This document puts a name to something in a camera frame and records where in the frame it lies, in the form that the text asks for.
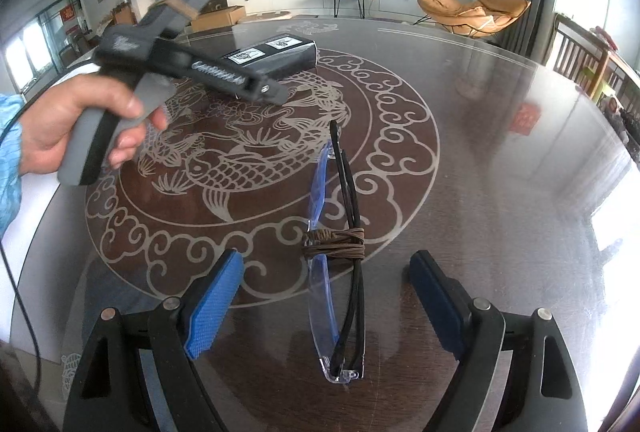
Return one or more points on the wooden dining chair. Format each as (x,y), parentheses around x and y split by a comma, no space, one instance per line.
(575,49)

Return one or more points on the dark patterned desktop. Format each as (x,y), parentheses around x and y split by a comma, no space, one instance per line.
(500,212)

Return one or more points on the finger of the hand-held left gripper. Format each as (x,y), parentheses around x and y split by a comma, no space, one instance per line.
(225,74)

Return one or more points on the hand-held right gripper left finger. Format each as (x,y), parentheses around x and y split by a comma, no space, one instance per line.
(215,307)

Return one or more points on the person's left forearm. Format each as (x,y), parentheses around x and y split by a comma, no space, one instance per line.
(7,182)

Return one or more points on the orange lounge chair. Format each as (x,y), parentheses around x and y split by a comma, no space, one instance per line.
(465,12)

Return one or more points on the tan rubber band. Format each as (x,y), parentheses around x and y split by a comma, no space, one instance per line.
(177,4)

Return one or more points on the cardboard box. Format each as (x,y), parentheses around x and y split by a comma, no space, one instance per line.
(220,18)

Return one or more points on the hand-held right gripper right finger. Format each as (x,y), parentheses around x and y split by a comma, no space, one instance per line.
(440,307)

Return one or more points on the wooden side cabinet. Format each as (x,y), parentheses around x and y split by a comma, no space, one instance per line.
(124,14)

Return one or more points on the black box with white labels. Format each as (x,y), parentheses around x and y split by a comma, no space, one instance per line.
(295,59)

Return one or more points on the black framed eyeglasses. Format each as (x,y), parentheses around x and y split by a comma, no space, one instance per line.
(356,312)

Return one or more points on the person's left hand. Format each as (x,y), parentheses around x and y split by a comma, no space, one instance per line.
(55,122)

